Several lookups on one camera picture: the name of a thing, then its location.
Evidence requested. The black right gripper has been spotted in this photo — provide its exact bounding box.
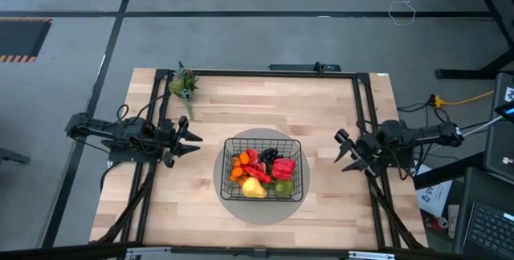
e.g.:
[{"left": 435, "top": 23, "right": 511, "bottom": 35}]
[{"left": 333, "top": 128, "right": 384, "bottom": 178}]

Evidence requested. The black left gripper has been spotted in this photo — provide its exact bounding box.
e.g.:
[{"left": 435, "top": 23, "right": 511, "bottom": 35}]
[{"left": 159, "top": 115, "right": 204, "bottom": 169}]

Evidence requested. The red watermelon slice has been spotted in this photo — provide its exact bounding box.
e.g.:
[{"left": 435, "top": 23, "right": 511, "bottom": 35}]
[{"left": 245, "top": 148, "right": 267, "bottom": 173}]

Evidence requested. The red bell pepper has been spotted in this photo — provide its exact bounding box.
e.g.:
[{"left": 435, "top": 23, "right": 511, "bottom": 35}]
[{"left": 271, "top": 157, "right": 297, "bottom": 181}]

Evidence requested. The green pear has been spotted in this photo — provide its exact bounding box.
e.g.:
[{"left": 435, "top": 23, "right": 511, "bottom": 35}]
[{"left": 273, "top": 178, "right": 296, "bottom": 198}]

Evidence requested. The yellow pear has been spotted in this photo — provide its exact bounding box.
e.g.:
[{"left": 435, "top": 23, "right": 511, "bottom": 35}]
[{"left": 241, "top": 177, "right": 268, "bottom": 199}]

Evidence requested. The dark grape bunch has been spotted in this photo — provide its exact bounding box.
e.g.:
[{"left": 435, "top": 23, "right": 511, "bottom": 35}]
[{"left": 258, "top": 147, "right": 284, "bottom": 165}]

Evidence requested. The green artificial succulent plant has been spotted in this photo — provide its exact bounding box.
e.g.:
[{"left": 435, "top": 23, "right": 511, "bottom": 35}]
[{"left": 168, "top": 61, "right": 200, "bottom": 121}]

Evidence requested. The round grey mat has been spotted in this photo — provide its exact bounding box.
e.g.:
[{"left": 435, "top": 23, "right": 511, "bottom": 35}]
[{"left": 212, "top": 127, "right": 311, "bottom": 225}]

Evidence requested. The red drink can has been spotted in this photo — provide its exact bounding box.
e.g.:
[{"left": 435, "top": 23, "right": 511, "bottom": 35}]
[{"left": 425, "top": 215, "right": 449, "bottom": 231}]

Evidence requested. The black laptop keyboard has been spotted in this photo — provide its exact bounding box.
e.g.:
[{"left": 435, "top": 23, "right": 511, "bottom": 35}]
[{"left": 453, "top": 167, "right": 514, "bottom": 260}]

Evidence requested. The black phone with lit screen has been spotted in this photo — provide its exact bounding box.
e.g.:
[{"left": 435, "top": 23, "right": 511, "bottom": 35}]
[{"left": 494, "top": 100, "right": 514, "bottom": 124}]

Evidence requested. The grey chair leg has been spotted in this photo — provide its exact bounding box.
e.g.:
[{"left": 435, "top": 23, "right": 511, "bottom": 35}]
[{"left": 0, "top": 147, "right": 31, "bottom": 165}]

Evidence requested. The black hazard-striped floor mat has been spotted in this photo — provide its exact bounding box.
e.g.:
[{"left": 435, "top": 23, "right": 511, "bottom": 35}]
[{"left": 0, "top": 17, "right": 53, "bottom": 63}]

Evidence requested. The black wire basket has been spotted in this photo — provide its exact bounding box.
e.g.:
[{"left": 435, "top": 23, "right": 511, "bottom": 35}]
[{"left": 219, "top": 137, "right": 304, "bottom": 203}]

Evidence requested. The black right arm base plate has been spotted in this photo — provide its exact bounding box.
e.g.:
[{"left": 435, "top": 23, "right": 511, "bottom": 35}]
[{"left": 358, "top": 136, "right": 414, "bottom": 169}]

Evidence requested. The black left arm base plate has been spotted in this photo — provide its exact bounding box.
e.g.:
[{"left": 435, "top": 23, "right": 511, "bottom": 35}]
[{"left": 107, "top": 137, "right": 166, "bottom": 164}]

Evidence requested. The black aluminium table frame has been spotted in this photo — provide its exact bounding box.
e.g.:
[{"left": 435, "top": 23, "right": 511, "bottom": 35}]
[{"left": 90, "top": 68, "right": 429, "bottom": 251}]

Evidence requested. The yellow extension cord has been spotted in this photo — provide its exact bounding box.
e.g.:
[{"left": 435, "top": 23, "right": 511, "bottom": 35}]
[{"left": 431, "top": 90, "right": 496, "bottom": 108}]

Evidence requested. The black table edge rail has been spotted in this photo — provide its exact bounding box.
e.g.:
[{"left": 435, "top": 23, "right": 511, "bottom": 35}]
[{"left": 0, "top": 242, "right": 514, "bottom": 260}]

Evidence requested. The black desk leg frame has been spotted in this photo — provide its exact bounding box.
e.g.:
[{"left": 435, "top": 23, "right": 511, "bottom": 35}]
[{"left": 435, "top": 0, "right": 514, "bottom": 80}]

